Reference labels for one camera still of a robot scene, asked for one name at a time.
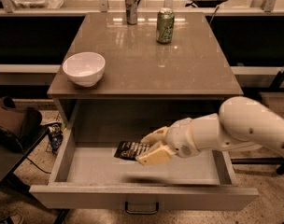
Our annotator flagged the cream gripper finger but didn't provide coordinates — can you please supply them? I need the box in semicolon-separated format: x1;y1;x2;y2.
135;141;175;166
141;126;168;146

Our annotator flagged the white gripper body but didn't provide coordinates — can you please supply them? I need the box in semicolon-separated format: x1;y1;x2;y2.
164;118;200;158

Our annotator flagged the blue snack bag on floor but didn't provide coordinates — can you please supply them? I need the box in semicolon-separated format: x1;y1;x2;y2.
48;123;64;153

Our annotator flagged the white ceramic bowl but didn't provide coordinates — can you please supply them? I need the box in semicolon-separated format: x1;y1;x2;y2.
63;52;106;87

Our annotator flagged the open top drawer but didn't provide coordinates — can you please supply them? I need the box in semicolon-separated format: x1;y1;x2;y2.
29;100;260;212

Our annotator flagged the silver energy drink can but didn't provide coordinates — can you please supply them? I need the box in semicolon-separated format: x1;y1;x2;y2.
125;0;137;25

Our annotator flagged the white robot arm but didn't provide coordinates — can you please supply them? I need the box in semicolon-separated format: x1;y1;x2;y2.
136;96;284;165

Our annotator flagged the grey cabinet with glossy top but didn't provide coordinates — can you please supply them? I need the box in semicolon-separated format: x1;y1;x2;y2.
48;12;242;146

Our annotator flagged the black drawer handle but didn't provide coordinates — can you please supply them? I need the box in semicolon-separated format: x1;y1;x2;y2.
124;202;160;216

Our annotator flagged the brown bag on chair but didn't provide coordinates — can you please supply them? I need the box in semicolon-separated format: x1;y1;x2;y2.
0;96;43;152

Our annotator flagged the green soda can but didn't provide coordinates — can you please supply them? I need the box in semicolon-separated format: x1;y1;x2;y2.
156;7;175;44

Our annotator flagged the black rxbar chocolate wrapper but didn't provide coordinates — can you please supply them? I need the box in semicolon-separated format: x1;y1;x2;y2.
114;141;150;161

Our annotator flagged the black side table left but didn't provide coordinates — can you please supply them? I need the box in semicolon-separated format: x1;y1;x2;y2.
0;124;51;200

